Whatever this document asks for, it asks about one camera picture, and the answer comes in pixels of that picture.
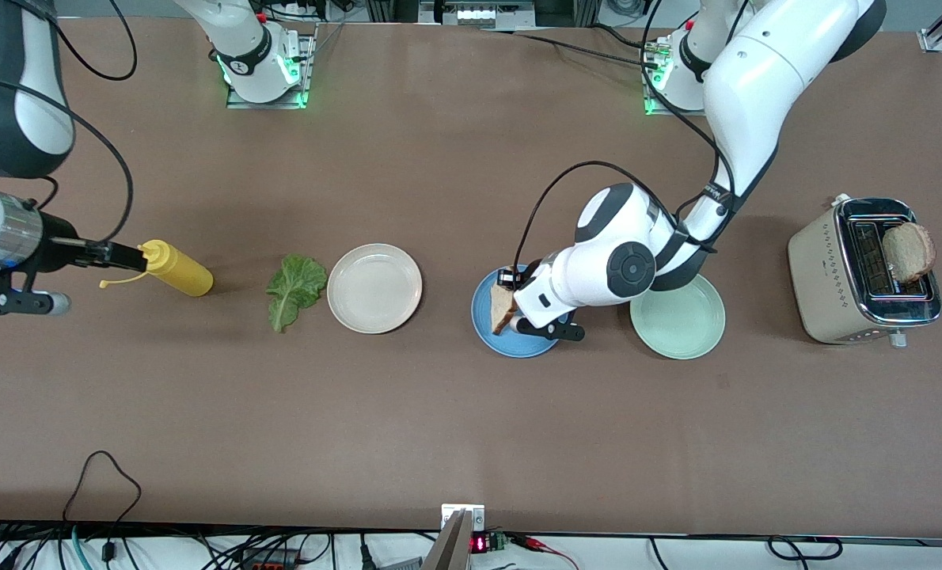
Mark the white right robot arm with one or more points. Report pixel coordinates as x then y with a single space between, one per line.
249 55

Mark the red LED display module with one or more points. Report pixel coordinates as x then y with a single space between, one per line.
480 544

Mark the green lettuce leaf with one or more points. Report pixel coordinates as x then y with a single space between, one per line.
297 285

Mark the beige round plate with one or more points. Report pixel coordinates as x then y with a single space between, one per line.
374 289

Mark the blue round plate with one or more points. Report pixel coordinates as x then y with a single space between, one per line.
530 350

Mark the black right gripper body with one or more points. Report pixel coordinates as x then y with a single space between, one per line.
59 242

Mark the yellow mustard squeeze bottle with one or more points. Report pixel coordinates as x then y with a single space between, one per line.
178 273

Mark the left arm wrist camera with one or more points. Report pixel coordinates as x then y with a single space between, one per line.
554 328

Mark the grey electronics box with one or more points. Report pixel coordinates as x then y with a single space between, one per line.
479 14

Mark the cream and chrome toaster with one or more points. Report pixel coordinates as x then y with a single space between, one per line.
819 277

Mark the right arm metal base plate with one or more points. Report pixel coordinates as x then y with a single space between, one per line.
265 105

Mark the silver camera mount bracket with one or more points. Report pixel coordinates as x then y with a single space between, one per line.
463 518

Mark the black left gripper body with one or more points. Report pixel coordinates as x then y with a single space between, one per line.
520 280

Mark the toasted bread slice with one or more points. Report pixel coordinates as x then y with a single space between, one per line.
504 310
910 252

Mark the pale green round plate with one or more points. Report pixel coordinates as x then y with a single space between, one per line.
681 324

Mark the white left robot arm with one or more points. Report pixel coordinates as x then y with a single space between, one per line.
756 79

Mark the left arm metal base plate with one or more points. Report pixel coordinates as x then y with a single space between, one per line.
657 109

